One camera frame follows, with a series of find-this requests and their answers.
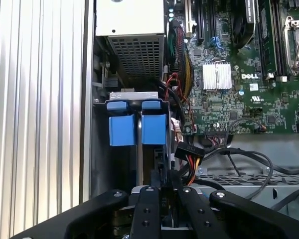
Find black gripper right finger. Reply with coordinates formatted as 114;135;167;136
176;186;299;239

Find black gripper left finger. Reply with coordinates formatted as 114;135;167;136
9;185;162;239

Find black power connector wire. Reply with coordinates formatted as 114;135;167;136
159;170;180;219

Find hard disk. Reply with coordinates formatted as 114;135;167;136
109;114;167;147

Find grey disk bay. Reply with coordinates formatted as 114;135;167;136
93;91;177;190

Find blue disk carrier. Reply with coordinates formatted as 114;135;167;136
106;100;162;112

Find perforated metal drive cage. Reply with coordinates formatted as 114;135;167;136
189;134;299;217

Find green motherboard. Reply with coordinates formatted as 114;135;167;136
164;0;299;136

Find open grey PC case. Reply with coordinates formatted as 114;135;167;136
81;0;299;239

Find silver finned heatsink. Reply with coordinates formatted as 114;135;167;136
202;62;232;90

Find metal slat table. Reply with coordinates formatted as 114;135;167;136
0;0;88;239

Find black RAM slot row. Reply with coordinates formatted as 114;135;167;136
275;0;289;82

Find silver power supply unit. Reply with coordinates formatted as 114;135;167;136
94;0;166;82

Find black expansion slot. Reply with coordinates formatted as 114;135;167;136
194;0;205;42
206;0;217;42

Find beige expansion slot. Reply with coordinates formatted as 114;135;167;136
185;0;193;34

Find thick black cable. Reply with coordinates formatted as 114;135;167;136
203;146;299;176

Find black power connector coloured wires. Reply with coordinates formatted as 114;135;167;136
174;143;205;186

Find coloured power supply wire bundle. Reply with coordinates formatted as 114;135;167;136
167;21;194;98

